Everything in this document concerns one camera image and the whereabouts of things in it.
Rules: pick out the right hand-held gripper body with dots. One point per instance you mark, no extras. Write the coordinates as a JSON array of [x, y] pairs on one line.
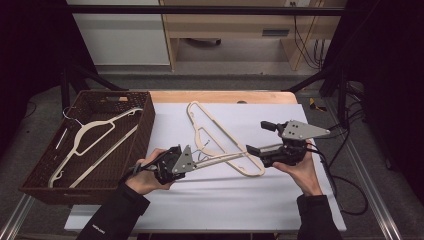
[[300, 130]]

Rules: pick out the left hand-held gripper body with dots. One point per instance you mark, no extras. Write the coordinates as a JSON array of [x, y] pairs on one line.
[[183, 161]]

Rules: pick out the beige plastic clothes hanger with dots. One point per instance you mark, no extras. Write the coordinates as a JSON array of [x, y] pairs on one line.
[[90, 125], [196, 133], [220, 157]]

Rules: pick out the brown woven plastic basket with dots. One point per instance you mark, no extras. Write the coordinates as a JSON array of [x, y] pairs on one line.
[[130, 100]]

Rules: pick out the person's left hand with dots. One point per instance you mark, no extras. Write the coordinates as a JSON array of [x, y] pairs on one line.
[[143, 180]]

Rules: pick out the person's right hand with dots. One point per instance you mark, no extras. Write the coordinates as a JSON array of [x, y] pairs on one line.
[[306, 176]]

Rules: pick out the white table mat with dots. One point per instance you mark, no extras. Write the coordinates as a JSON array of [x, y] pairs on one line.
[[273, 110]]

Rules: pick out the yellow and black tool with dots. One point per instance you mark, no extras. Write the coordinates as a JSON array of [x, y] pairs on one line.
[[313, 105]]

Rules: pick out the black metal stand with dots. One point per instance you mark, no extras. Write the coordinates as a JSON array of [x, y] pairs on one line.
[[341, 100], [65, 90]]

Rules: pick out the light wooden desk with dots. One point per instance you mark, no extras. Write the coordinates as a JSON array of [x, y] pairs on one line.
[[230, 23]]

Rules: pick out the black curtain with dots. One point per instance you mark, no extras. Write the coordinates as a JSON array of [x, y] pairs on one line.
[[393, 66], [30, 50]]

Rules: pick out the white cabinet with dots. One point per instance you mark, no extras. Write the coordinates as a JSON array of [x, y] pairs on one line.
[[123, 40]]

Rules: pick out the aluminium rail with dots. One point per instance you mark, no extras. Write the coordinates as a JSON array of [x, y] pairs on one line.
[[376, 203], [15, 218]]

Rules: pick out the black horizontal frame bar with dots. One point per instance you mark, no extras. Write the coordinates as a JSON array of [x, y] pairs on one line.
[[200, 10]]

